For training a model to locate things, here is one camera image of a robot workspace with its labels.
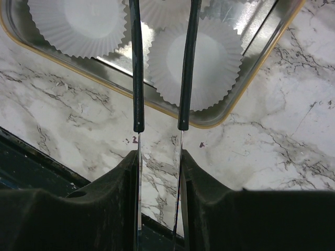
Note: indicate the gold square cookie tin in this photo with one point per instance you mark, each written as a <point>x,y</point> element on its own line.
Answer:
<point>247,31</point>

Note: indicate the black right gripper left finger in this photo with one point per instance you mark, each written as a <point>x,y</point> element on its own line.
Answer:
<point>103,215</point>

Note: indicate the black metal base rail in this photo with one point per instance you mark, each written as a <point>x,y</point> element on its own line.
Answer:
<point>25,167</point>

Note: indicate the white paper cupcake liner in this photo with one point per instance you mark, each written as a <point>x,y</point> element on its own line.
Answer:
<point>162,14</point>
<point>217,62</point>
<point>86,29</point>

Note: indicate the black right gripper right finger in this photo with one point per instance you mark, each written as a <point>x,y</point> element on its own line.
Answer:
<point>216,217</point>

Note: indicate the black cat-paw metal tongs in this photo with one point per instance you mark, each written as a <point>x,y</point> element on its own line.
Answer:
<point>138,91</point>

